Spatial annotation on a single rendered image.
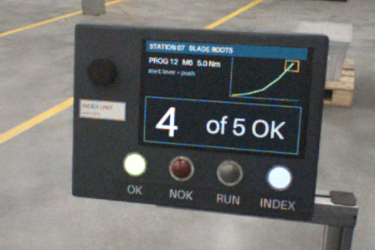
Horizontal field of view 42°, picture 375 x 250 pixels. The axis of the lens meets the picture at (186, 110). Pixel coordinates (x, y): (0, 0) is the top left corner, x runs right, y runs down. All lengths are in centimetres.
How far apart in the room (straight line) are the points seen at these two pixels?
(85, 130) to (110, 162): 4
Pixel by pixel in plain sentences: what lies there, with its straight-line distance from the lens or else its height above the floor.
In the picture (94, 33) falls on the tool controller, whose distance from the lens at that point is 52.
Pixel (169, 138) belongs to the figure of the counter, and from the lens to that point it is 50.
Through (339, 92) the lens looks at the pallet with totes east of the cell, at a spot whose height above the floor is 11.
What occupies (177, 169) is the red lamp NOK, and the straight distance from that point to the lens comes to 50.
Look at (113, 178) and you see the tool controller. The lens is 53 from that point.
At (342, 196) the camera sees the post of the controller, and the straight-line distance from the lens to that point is 60.
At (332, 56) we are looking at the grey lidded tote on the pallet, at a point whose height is 34.
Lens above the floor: 137
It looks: 23 degrees down
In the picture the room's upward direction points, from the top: straight up
